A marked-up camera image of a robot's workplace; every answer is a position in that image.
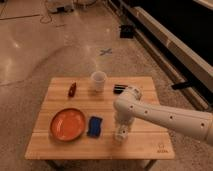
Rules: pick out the black box on floor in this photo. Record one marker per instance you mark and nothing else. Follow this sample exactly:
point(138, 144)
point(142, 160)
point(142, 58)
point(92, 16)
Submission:
point(126, 31)

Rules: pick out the wooden folding table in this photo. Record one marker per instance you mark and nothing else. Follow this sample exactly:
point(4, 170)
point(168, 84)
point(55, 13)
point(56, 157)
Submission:
point(145, 141)

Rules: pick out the orange ceramic bowl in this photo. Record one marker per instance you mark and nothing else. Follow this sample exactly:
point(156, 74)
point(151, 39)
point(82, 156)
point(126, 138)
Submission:
point(67, 124)

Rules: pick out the blue sponge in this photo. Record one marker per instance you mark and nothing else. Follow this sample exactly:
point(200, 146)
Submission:
point(94, 127)

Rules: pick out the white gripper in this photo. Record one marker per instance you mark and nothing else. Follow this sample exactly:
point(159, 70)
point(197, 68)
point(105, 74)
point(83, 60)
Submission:
point(123, 125)

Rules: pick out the small red-brown object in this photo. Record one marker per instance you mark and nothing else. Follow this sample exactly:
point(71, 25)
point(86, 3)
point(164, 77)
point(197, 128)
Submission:
point(72, 90)

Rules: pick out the black rectangular case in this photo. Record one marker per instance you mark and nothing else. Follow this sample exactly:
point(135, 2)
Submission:
point(118, 89)

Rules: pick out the white device on floor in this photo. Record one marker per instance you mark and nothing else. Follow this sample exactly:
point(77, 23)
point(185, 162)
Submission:
point(54, 6)

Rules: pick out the clear plastic bottle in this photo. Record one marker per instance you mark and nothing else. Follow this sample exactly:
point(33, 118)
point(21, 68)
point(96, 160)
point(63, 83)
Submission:
point(121, 137)

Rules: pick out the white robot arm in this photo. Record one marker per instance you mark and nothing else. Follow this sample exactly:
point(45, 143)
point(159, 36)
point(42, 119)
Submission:
point(195, 124)

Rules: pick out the translucent plastic cup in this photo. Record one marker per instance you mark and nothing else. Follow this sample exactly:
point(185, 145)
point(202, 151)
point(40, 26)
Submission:
point(98, 80)

